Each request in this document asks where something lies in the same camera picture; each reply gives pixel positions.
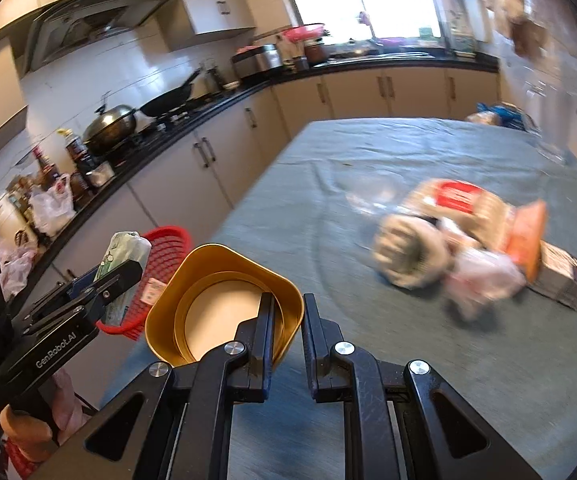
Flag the silver rice cooker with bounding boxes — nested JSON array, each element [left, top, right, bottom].
[[231, 44, 284, 80]]

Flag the pink plastic bag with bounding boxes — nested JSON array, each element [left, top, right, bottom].
[[435, 220, 526, 318]]

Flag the gas stove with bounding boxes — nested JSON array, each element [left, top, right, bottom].
[[133, 92, 229, 133]]

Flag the black kitchen countertop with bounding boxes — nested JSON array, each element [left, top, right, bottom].
[[0, 55, 500, 271]]

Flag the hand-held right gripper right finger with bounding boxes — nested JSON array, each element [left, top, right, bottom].
[[302, 292, 541, 480]]

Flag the steel pot with lid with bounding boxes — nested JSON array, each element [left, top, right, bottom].
[[82, 95, 139, 156]]

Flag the small grey carton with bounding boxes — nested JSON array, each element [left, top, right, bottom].
[[528, 240, 577, 311]]

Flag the pink colander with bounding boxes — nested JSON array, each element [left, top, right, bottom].
[[284, 24, 325, 43]]

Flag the person's left hand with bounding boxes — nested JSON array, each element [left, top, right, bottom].
[[0, 406, 54, 461]]

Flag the dark bottle with yellow cap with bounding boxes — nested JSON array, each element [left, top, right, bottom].
[[57, 129, 90, 173]]

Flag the green and white packet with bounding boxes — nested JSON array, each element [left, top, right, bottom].
[[93, 231, 153, 326]]

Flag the bread packet with red label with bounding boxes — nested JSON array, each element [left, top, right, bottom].
[[403, 177, 516, 251]]

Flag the white plastic bag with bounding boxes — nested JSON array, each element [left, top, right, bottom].
[[29, 175, 76, 236]]

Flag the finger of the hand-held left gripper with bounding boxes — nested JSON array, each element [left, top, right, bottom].
[[18, 260, 143, 336], [18, 269, 100, 318]]

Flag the brown bottle with red cap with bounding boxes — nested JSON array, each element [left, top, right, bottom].
[[33, 145, 55, 188]]

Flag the pink bags on counter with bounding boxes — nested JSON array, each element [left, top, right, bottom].
[[0, 245, 36, 301]]

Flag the blue plastic bag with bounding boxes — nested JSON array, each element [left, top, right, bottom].
[[475, 102, 524, 128]]

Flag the red mesh plastic basket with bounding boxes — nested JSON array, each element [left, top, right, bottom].
[[96, 226, 192, 343]]

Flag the grey round packet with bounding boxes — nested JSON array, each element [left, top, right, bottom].
[[373, 212, 451, 288]]

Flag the clear plastic wrapper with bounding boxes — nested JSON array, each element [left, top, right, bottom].
[[335, 172, 419, 221]]

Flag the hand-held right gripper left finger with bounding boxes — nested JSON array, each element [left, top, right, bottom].
[[56, 291, 276, 480]]

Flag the hanging clear plastic bags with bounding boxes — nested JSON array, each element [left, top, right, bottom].
[[488, 0, 577, 166]]

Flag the gold metal tin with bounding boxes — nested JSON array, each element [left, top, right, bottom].
[[145, 243, 305, 367]]

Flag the black wok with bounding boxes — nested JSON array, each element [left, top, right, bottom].
[[139, 67, 202, 118]]

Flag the orange packet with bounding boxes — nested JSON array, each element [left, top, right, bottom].
[[505, 200, 549, 283]]

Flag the steel range hood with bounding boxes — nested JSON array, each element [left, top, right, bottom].
[[11, 0, 184, 78]]

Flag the small steel container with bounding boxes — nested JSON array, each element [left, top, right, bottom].
[[86, 161, 116, 188]]

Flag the brown jar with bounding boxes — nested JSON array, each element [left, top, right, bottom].
[[304, 40, 328, 65]]

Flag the beige base cabinets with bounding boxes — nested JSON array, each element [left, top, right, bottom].
[[18, 67, 501, 311]]

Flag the beige upper cabinets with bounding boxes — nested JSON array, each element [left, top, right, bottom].
[[33, 0, 294, 51]]

